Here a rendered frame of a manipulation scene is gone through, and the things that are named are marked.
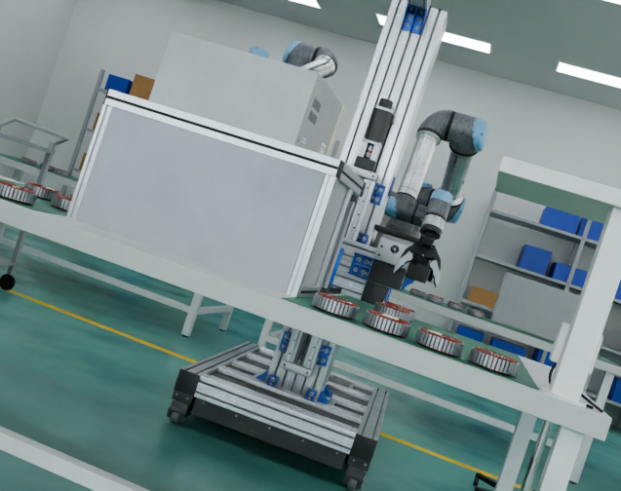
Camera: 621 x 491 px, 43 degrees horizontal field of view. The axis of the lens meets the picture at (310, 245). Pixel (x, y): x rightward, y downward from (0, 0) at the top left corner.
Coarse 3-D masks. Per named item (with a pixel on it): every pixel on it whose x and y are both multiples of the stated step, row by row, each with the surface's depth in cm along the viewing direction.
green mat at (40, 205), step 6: (6, 180) 282; (0, 198) 200; (36, 198) 243; (18, 204) 199; (24, 204) 206; (36, 204) 220; (42, 204) 227; (48, 204) 235; (36, 210) 200; (42, 210) 203; (48, 210) 210; (54, 210) 216; (60, 210) 225
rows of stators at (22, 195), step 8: (0, 184) 203; (8, 184) 203; (0, 192) 202; (8, 192) 202; (16, 192) 203; (24, 192) 204; (32, 192) 207; (16, 200) 204; (24, 200) 205; (32, 200) 207
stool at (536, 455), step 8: (544, 424) 363; (552, 424) 363; (544, 432) 362; (536, 440) 364; (544, 440) 362; (536, 448) 363; (536, 456) 362; (528, 464) 364; (536, 464) 362; (480, 472) 385; (528, 472) 363; (488, 480) 377; (528, 480) 362; (480, 488) 354; (528, 488) 363
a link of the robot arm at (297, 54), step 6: (294, 42) 332; (300, 42) 332; (288, 48) 331; (294, 48) 330; (300, 48) 329; (306, 48) 329; (312, 48) 329; (318, 48) 329; (288, 54) 330; (294, 54) 330; (300, 54) 329; (306, 54) 328; (312, 54) 328; (288, 60) 332; (294, 60) 330; (300, 60) 329; (306, 60) 328; (312, 60) 328
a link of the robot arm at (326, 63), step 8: (320, 48) 329; (320, 56) 323; (328, 56) 322; (304, 64) 307; (312, 64) 308; (320, 64) 313; (328, 64) 319; (336, 64) 325; (320, 72) 311; (328, 72) 320
